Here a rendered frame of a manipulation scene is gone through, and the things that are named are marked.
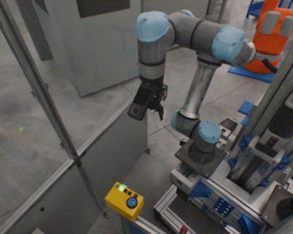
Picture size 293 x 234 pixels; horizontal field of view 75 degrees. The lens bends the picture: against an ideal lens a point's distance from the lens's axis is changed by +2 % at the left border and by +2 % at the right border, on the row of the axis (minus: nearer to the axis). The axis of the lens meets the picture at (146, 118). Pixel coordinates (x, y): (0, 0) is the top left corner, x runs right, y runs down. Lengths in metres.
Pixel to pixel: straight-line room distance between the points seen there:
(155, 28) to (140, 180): 1.89
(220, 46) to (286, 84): 0.47
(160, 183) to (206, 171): 1.14
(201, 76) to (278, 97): 0.32
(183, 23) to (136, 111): 0.26
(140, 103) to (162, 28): 0.21
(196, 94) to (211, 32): 0.49
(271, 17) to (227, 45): 3.35
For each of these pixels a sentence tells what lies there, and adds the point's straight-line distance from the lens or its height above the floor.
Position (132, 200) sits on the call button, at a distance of 0.96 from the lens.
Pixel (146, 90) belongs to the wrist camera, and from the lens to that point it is 0.56.
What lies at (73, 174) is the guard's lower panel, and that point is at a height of 0.89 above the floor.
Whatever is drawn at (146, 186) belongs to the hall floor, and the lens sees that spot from 2.17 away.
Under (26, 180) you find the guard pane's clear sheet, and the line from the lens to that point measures 1.09.
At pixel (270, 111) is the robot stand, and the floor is 1.41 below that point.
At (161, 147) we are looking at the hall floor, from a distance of 2.44.
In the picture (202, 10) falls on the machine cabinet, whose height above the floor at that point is 0.68.
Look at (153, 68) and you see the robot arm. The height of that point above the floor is 1.72.
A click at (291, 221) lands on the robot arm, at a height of 1.46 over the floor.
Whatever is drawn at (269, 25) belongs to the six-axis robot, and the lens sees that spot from 3.86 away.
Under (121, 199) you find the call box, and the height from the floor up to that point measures 1.07.
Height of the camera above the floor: 1.98
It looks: 46 degrees down
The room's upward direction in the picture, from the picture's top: straight up
